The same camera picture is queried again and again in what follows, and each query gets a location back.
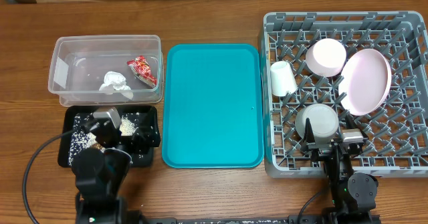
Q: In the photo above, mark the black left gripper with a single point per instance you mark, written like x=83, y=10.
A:
x=151, y=136

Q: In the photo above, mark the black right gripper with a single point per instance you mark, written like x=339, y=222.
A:
x=319, y=150

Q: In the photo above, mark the white bowl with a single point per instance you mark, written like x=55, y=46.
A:
x=323, y=120

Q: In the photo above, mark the white plate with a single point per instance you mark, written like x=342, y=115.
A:
x=366, y=82

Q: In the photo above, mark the white tissue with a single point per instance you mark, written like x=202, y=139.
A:
x=115, y=81

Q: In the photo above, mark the cream paper cup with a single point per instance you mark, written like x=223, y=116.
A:
x=282, y=79

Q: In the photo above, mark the rice pile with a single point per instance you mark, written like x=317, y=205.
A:
x=80, y=140

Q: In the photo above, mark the red snack wrapper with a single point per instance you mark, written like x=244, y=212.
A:
x=141, y=69

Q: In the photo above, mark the small pink bowl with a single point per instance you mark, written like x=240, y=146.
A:
x=326, y=57

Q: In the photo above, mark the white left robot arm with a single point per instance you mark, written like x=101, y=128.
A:
x=99, y=174

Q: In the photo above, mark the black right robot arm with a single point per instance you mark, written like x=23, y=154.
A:
x=353, y=194

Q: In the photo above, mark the black tray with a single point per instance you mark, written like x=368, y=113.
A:
x=138, y=160

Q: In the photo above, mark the grey dish rack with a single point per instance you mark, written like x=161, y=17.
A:
x=397, y=130

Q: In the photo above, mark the teal tray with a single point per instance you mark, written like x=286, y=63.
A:
x=212, y=116

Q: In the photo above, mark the clear plastic bin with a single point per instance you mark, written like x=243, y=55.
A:
x=79, y=64

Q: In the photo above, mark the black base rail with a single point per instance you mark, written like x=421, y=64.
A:
x=291, y=219

